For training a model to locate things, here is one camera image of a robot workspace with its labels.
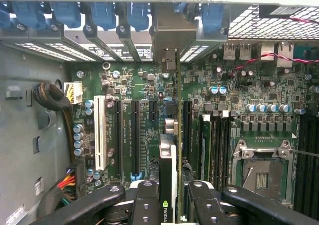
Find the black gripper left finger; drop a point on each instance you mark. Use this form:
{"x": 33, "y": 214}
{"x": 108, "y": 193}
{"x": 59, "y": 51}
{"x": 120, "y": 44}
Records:
{"x": 147, "y": 205}

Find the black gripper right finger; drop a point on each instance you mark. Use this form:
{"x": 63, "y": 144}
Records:
{"x": 204, "y": 205}

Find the black RAM slot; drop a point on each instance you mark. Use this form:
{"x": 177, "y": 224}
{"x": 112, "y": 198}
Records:
{"x": 222, "y": 150}
{"x": 215, "y": 150}
{"x": 228, "y": 150}

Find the green RAM stick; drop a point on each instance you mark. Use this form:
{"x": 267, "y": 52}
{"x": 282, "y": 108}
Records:
{"x": 206, "y": 147}

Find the CPU socket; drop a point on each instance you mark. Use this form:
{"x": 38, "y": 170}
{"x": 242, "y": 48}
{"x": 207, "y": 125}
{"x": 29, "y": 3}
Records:
{"x": 261, "y": 175}

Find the white expansion slot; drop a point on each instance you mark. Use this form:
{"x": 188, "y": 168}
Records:
{"x": 99, "y": 135}

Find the short black expansion slot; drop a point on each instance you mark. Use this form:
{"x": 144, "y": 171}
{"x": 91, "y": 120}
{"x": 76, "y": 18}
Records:
{"x": 153, "y": 110}

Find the metal locking lever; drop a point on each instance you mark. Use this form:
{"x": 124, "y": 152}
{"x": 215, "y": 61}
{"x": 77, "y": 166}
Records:
{"x": 306, "y": 153}

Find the green motherboard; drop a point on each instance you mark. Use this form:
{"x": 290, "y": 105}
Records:
{"x": 194, "y": 80}

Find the white power connector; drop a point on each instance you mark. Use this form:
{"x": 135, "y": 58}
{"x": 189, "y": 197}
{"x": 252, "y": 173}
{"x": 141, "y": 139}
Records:
{"x": 74, "y": 91}

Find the black grey PC case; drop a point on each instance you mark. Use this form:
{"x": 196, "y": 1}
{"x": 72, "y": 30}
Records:
{"x": 25, "y": 125}

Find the blue slot retention clip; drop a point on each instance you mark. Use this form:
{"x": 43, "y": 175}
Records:
{"x": 138, "y": 16}
{"x": 180, "y": 8}
{"x": 5, "y": 16}
{"x": 103, "y": 16}
{"x": 66, "y": 14}
{"x": 211, "y": 17}
{"x": 28, "y": 14}

